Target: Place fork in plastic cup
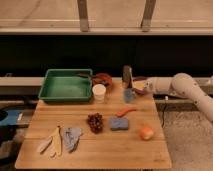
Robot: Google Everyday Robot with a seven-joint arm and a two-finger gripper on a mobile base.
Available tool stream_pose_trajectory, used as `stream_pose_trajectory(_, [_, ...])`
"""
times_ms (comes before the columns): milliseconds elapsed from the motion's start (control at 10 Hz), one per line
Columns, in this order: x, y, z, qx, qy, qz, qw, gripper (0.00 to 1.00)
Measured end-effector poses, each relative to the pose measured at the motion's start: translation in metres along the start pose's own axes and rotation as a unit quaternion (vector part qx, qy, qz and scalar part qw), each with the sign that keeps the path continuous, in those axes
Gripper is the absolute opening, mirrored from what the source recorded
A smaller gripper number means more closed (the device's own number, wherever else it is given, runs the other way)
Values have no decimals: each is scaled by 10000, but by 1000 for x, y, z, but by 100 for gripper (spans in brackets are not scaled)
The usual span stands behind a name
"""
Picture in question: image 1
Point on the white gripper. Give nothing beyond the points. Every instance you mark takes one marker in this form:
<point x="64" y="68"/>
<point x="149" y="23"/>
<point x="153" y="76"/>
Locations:
<point x="150" y="85"/>

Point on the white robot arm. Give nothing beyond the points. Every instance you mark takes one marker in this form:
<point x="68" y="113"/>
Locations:
<point x="180" y="85"/>

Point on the blue plastic cup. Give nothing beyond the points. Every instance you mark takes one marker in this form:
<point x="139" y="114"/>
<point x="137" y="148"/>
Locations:
<point x="128" y="95"/>

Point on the white plastic cup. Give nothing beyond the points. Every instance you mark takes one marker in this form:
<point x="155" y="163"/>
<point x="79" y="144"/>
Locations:
<point x="99" y="92"/>

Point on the maroon bowl right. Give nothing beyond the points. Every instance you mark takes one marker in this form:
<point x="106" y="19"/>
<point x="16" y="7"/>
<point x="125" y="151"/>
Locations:
<point x="139" y="85"/>

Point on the orange carrot toy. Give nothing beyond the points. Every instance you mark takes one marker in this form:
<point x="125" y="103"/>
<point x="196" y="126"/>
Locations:
<point x="124" y="111"/>

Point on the orange apple toy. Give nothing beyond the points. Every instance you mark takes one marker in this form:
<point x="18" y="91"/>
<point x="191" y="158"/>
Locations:
<point x="146" y="132"/>

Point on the dark red bowl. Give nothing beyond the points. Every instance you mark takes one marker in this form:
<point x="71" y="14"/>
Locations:
<point x="102" y="78"/>

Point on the blue sponge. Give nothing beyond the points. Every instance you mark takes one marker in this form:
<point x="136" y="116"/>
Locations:
<point x="118" y="123"/>

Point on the purple grape bunch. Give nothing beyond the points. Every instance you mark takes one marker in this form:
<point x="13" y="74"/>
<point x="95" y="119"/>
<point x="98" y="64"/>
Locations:
<point x="95" y="122"/>

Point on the green plastic tray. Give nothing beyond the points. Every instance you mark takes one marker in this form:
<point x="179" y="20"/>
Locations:
<point x="65" y="85"/>

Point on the grey blue cloth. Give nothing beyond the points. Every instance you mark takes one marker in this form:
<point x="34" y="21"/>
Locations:
<point x="71" y="137"/>

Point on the blue object at left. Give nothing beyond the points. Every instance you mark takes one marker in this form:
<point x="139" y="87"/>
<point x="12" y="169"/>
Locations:
<point x="10" y="117"/>

